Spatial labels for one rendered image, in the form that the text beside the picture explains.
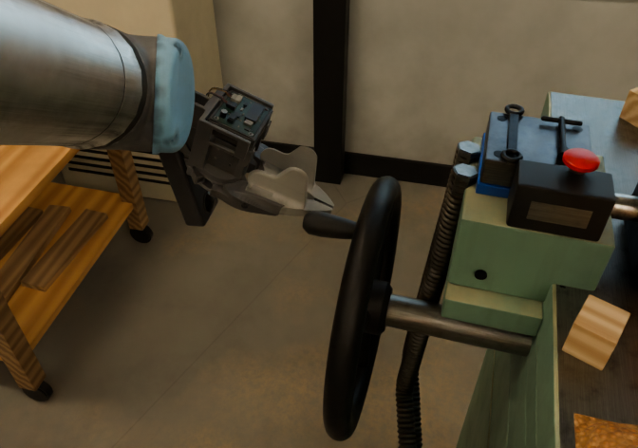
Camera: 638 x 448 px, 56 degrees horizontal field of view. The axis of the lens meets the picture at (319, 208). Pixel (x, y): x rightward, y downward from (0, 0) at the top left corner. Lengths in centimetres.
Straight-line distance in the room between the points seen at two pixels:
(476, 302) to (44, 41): 45
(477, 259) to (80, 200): 146
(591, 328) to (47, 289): 137
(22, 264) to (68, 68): 139
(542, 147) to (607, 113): 29
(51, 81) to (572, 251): 44
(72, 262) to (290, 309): 60
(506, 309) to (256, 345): 110
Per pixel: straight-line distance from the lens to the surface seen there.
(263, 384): 157
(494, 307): 62
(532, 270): 60
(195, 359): 164
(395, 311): 65
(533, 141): 61
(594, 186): 55
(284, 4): 189
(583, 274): 60
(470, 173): 60
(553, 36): 186
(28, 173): 144
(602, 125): 85
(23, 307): 165
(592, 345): 54
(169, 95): 45
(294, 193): 60
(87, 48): 38
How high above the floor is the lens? 133
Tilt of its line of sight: 42 degrees down
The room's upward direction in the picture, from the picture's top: straight up
